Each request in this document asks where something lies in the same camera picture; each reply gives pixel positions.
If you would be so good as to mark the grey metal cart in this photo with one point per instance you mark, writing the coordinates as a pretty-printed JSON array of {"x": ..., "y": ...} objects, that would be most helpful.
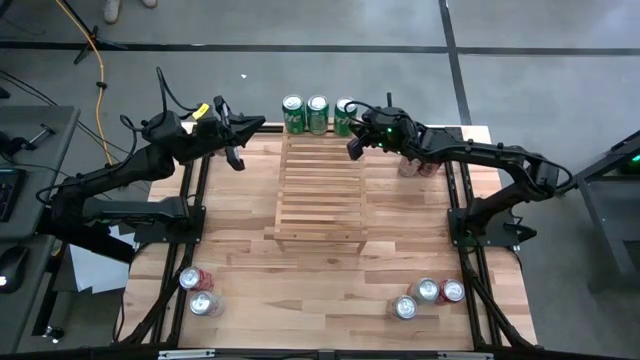
[{"x": 605, "y": 227}]

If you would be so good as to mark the green Sprite can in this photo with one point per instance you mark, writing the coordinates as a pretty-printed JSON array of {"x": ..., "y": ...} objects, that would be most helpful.
[
  {"x": 317, "y": 117},
  {"x": 293, "y": 117},
  {"x": 342, "y": 120}
]

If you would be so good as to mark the silver edge bracket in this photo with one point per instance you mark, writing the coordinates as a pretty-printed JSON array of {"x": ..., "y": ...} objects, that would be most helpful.
[
  {"x": 185, "y": 354},
  {"x": 465, "y": 356}
]

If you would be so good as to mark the grey desk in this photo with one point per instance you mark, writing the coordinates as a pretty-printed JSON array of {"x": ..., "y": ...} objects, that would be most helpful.
[
  {"x": 65, "y": 125},
  {"x": 35, "y": 320}
]

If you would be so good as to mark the person's foot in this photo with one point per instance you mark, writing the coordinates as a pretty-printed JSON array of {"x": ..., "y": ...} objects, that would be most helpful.
[
  {"x": 149, "y": 2},
  {"x": 112, "y": 10}
]

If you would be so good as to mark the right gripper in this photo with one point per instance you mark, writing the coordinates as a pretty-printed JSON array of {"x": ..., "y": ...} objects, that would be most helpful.
[{"x": 387, "y": 127}]

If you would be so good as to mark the red Coca-Cola can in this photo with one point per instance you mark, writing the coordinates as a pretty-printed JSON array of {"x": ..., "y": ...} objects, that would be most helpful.
[
  {"x": 430, "y": 170},
  {"x": 451, "y": 291},
  {"x": 192, "y": 278}
]

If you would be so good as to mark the white paper sheets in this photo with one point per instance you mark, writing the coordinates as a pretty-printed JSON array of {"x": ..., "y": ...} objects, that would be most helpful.
[{"x": 95, "y": 272}]

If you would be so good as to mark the silver Diet Coke can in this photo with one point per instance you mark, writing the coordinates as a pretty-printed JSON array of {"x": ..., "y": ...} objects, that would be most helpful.
[
  {"x": 409, "y": 169},
  {"x": 202, "y": 303},
  {"x": 425, "y": 290},
  {"x": 403, "y": 307}
]

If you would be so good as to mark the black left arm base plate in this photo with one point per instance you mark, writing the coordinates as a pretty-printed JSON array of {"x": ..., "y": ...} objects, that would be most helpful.
[{"x": 195, "y": 232}]

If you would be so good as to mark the wooden slatted shelf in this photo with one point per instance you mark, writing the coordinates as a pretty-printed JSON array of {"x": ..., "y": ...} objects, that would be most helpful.
[{"x": 320, "y": 200}]

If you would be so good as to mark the black tripod stand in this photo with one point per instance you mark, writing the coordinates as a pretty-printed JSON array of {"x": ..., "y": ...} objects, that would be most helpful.
[{"x": 94, "y": 37}]

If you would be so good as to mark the black keyboard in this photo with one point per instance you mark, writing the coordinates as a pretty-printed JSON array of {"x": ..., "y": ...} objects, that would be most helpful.
[{"x": 10, "y": 195}]

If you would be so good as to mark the black computer mouse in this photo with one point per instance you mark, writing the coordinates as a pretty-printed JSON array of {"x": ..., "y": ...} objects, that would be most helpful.
[{"x": 12, "y": 267}]

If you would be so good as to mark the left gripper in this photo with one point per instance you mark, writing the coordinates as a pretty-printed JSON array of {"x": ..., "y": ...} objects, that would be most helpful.
[{"x": 215, "y": 135}]

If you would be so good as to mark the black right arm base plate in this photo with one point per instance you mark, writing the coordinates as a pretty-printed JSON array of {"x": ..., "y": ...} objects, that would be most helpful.
[{"x": 492, "y": 239}]

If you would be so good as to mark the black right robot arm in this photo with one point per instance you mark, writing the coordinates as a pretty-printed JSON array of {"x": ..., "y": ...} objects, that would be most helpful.
[{"x": 480, "y": 152}]

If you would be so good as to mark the black and silver tool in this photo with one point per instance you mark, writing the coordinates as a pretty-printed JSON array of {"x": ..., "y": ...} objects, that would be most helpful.
[{"x": 40, "y": 135}]

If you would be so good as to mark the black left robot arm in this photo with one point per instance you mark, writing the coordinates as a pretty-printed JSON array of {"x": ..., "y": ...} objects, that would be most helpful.
[{"x": 115, "y": 172}]

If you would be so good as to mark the black diagonal beam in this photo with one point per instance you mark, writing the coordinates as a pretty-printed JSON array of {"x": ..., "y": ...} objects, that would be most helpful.
[{"x": 90, "y": 242}]

